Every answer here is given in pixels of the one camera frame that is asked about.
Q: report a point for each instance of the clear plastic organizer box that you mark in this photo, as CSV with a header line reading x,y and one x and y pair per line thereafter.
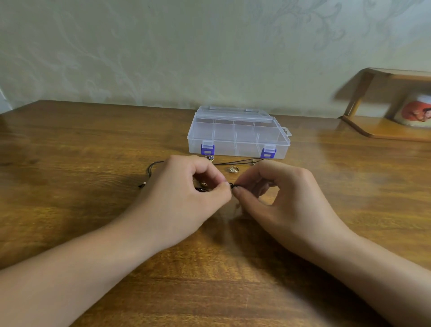
x,y
237,131

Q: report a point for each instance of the wooden shelf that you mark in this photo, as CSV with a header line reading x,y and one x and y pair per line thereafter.
x,y
387,126

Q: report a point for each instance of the person's right hand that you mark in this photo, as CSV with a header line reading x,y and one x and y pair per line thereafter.
x,y
296,205

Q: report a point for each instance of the person's left hand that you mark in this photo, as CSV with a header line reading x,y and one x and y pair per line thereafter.
x,y
172,202

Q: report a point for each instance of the white printed mug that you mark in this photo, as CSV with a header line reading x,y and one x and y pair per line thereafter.
x,y
416,110

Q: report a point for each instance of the person's left forearm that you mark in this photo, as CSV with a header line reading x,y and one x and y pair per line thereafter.
x,y
60,279

